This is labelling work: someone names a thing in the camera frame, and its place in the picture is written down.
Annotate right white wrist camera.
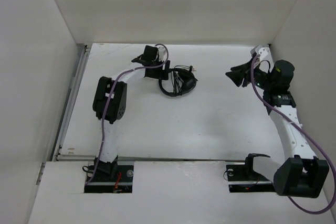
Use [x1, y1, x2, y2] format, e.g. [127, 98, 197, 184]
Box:
[250, 45, 271, 61]

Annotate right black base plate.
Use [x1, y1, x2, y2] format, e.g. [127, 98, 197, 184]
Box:
[223, 162, 275, 193]

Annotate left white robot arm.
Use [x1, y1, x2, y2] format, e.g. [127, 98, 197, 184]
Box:
[90, 60, 170, 180]

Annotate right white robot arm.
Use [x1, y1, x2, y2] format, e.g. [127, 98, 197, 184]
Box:
[226, 60, 329, 198]

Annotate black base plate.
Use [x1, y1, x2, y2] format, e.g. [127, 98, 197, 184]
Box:
[223, 162, 275, 193]
[82, 163, 134, 194]

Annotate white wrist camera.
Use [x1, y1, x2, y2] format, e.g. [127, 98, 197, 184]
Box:
[250, 45, 271, 61]
[131, 45, 169, 65]

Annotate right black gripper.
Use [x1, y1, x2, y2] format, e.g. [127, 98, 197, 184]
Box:
[225, 57, 275, 90]

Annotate black headphones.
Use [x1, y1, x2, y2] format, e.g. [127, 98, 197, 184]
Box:
[158, 65, 198, 98]

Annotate aluminium rail left side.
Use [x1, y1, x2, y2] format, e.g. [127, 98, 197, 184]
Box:
[48, 44, 92, 161]

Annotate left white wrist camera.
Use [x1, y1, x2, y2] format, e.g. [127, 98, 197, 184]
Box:
[131, 45, 169, 65]

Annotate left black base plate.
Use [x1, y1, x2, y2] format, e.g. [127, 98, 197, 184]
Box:
[82, 163, 134, 194]

